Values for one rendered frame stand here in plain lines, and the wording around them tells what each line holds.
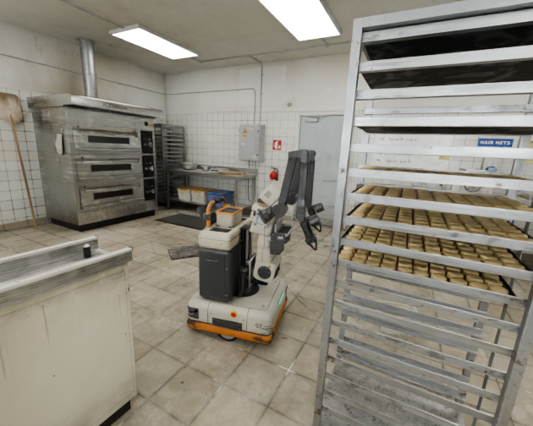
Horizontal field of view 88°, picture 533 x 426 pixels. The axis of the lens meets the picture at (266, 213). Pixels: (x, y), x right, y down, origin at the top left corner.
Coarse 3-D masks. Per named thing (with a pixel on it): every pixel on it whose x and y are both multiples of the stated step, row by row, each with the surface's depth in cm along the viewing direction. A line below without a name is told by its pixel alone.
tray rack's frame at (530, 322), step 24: (480, 0) 75; (504, 0) 73; (528, 0) 71; (384, 24) 86; (408, 24) 85; (528, 144) 109; (504, 312) 104; (528, 312) 83; (528, 336) 84; (336, 384) 151; (360, 384) 152; (384, 384) 152; (504, 384) 90; (336, 408) 136; (384, 408) 138; (432, 408) 139; (480, 408) 114; (504, 408) 90
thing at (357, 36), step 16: (352, 48) 91; (352, 64) 92; (352, 80) 93; (352, 96) 94; (352, 112) 95; (352, 128) 98; (336, 192) 103; (336, 208) 104; (336, 224) 105; (336, 240) 106; (336, 256) 107; (336, 272) 110; (320, 352) 118; (320, 368) 120; (320, 384) 121; (320, 400) 123; (320, 416) 125
